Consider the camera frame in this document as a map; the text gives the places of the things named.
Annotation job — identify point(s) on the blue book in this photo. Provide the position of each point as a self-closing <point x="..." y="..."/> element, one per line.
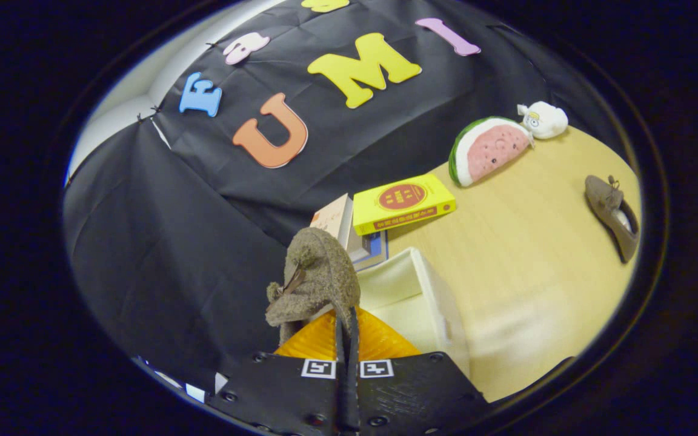
<point x="379" y="245"/>

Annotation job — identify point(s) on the yellow book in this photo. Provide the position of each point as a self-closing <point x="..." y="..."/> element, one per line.
<point x="403" y="203"/>

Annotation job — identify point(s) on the cream storage box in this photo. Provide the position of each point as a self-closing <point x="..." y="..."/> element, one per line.
<point x="422" y="303"/>

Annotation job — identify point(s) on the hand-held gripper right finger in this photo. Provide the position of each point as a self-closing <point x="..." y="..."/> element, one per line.
<point x="415" y="393"/>

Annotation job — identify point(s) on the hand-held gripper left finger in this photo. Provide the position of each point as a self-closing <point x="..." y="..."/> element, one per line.
<point x="282" y="393"/>

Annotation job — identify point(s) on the white plush toy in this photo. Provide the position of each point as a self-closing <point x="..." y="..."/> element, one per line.
<point x="546" y="119"/>

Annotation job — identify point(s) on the beige book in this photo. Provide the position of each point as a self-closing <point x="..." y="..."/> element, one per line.
<point x="334" y="218"/>

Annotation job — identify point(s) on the brown fuzzy shoe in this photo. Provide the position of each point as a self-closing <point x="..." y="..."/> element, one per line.
<point x="325" y="272"/>
<point x="603" y="206"/>

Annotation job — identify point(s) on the watermelon slice plush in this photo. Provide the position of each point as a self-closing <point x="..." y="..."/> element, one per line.
<point x="491" y="148"/>

